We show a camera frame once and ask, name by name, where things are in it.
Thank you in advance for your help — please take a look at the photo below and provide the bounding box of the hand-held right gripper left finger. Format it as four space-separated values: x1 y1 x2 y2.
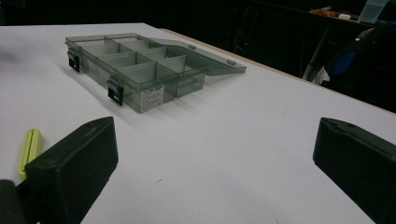
24 116 120 224

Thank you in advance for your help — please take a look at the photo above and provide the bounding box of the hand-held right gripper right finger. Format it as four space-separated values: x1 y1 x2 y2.
312 117 396 224

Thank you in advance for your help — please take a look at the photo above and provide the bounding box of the light green plastic clip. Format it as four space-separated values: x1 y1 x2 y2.
17 128 43 181

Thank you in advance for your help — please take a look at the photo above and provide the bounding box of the clear grey compartment storage box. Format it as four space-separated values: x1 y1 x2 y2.
64 32 248 114

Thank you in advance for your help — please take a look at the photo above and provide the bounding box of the dark backpack with blue panel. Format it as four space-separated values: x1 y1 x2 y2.
320 21 396 113

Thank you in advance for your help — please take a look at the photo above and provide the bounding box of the dark shelf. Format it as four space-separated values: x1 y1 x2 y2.
246 0 396 78

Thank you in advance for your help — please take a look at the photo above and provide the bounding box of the translucent plastic container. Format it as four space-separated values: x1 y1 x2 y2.
357 0 390 24

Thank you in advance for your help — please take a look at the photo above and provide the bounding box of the orange object on shelf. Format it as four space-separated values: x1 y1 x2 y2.
309 7 337 18

